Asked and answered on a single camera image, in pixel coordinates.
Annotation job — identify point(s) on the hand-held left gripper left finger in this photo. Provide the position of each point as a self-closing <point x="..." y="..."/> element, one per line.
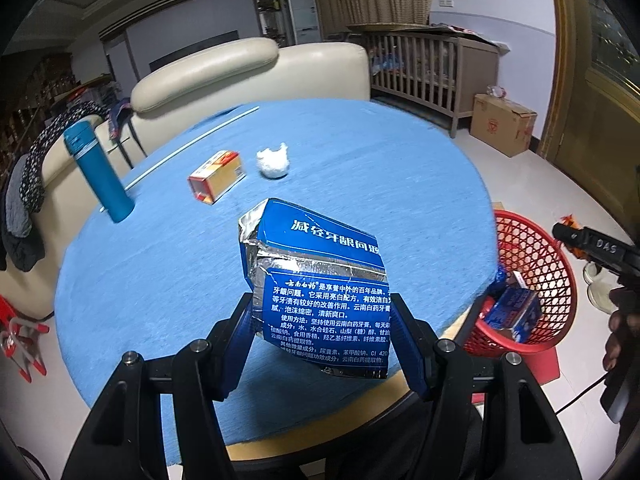
<point x="235" y="340"/>

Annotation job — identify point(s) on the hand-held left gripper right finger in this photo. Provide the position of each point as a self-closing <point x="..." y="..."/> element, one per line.
<point x="407" y="345"/>

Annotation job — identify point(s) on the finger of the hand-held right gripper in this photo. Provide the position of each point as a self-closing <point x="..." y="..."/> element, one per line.
<point x="572" y="237"/>

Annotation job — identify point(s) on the red plastic mesh basket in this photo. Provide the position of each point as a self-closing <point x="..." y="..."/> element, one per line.
<point x="540" y="255"/>

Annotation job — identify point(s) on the long blue toothpaste box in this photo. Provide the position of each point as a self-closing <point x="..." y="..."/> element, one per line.
<point x="515" y="310"/>

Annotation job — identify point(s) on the person's right hand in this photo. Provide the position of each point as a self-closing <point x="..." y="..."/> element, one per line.
<point x="617" y="340"/>

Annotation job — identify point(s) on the white slipper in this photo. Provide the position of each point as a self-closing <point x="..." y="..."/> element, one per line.
<point x="600" y="297"/>
<point x="595" y="272"/>

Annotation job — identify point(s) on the round wooden table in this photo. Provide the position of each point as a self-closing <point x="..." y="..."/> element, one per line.
<point x="370" y="395"/>

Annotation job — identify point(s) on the cardboard box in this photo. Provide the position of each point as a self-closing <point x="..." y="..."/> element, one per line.
<point x="500" y="127"/>

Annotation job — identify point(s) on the wooden door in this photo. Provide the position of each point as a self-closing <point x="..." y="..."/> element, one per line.
<point x="570" y="85"/>

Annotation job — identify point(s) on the clear plastic wrap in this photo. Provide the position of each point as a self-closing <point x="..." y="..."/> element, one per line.
<point x="496" y="91"/>

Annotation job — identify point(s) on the small orange white carton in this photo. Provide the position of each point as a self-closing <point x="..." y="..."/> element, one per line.
<point x="222" y="175"/>

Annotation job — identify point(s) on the white tissue ball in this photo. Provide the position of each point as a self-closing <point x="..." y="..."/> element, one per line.
<point x="274" y="162"/>

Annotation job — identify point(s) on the thin white rod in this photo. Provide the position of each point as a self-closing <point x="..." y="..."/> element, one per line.
<point x="192" y="141"/>

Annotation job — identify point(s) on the red metal stool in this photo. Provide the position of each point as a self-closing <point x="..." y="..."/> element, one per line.
<point x="30" y="360"/>

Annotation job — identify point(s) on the blue thermos bottle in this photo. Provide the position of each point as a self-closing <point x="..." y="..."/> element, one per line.
<point x="102" y="175"/>

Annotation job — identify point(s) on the wooden baby crib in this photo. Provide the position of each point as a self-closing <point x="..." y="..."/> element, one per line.
<point x="425" y="75"/>

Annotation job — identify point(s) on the dark cloth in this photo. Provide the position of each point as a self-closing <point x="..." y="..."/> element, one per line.
<point x="25" y="252"/>

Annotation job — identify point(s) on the grey cloth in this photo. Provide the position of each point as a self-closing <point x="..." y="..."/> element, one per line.
<point x="17" y="215"/>

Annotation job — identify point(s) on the dark patterned garment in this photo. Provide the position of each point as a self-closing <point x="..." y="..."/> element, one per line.
<point x="119" y="117"/>

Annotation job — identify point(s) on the blue printed cloth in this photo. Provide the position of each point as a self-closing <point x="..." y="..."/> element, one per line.
<point x="387" y="62"/>

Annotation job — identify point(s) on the black floral cloth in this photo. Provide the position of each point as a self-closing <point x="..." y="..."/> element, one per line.
<point x="50" y="140"/>

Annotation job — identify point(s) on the beige leather sofa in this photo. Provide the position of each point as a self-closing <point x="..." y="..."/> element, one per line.
<point x="300" y="75"/>

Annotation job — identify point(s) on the woven flat tray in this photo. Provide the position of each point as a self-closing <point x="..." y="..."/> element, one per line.
<point x="390" y="27"/>

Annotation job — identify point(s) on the glass display cabinet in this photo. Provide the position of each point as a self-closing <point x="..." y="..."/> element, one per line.
<point x="270" y="15"/>

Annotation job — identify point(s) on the white standing air conditioner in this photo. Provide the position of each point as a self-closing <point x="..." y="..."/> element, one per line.
<point x="303" y="20"/>

